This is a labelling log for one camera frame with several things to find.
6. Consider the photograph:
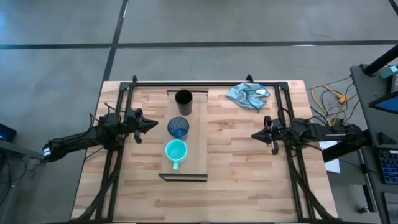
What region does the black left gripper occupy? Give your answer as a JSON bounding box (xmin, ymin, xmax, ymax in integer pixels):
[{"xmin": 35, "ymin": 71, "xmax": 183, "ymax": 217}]
[{"xmin": 125, "ymin": 108, "xmax": 159, "ymax": 144}]

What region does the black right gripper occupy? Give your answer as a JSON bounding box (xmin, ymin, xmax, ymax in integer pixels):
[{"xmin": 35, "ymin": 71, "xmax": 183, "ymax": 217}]
[{"xmin": 251, "ymin": 115, "xmax": 285, "ymax": 156}]

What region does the blue faceted glass cup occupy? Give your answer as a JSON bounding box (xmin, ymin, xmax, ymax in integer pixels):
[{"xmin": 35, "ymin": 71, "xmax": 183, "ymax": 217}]
[{"xmin": 167, "ymin": 116, "xmax": 190, "ymax": 141}]

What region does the teal ceramic mug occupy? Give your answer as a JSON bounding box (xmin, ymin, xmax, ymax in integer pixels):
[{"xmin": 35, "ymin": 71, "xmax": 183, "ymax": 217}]
[{"xmin": 164, "ymin": 139, "xmax": 188, "ymax": 171}]

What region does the tall black tumbler cup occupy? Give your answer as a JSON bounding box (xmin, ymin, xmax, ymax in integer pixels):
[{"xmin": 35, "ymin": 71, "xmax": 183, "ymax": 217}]
[{"xmin": 174, "ymin": 89, "xmax": 193, "ymax": 116}]

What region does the light blue cleaning cloth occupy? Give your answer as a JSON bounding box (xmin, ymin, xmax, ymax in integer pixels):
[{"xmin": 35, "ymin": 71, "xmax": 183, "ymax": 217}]
[{"xmin": 225, "ymin": 82, "xmax": 271, "ymax": 113}]

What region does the white paper sheet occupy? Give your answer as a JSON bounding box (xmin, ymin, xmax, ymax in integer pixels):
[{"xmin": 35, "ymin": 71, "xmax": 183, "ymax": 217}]
[{"xmin": 319, "ymin": 141, "xmax": 341, "ymax": 174}]

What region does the dark grey equipment cart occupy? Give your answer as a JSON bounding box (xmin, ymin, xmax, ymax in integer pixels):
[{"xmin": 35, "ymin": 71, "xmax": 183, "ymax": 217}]
[{"xmin": 349, "ymin": 45, "xmax": 398, "ymax": 224}]

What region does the laptop with blue screen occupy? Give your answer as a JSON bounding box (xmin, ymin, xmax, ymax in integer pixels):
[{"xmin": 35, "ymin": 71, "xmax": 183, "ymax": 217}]
[{"xmin": 369, "ymin": 91, "xmax": 398, "ymax": 115}]

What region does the black backlit keyboard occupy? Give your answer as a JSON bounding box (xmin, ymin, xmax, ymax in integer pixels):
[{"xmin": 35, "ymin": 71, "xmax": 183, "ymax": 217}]
[{"xmin": 378, "ymin": 149, "xmax": 398, "ymax": 185}]

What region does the black device with blue light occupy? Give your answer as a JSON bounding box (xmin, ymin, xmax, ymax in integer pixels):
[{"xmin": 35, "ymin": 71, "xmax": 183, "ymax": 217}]
[{"xmin": 0, "ymin": 123, "xmax": 18, "ymax": 144}]

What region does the grey side desk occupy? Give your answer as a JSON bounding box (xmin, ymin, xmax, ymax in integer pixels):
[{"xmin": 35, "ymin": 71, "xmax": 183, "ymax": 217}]
[{"xmin": 0, "ymin": 139, "xmax": 45, "ymax": 224}]

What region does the black metal table frame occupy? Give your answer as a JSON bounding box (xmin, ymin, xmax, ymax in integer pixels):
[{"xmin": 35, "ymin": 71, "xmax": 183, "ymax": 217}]
[{"xmin": 73, "ymin": 74, "xmax": 338, "ymax": 223}]

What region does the black frame wooden shelf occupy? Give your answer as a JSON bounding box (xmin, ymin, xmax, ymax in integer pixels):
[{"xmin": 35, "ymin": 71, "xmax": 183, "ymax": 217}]
[{"xmin": 158, "ymin": 89, "xmax": 209, "ymax": 182}]

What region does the yellow cable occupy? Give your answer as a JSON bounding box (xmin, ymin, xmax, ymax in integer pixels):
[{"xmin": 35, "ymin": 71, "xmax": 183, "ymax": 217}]
[{"xmin": 310, "ymin": 84, "xmax": 359, "ymax": 127}]

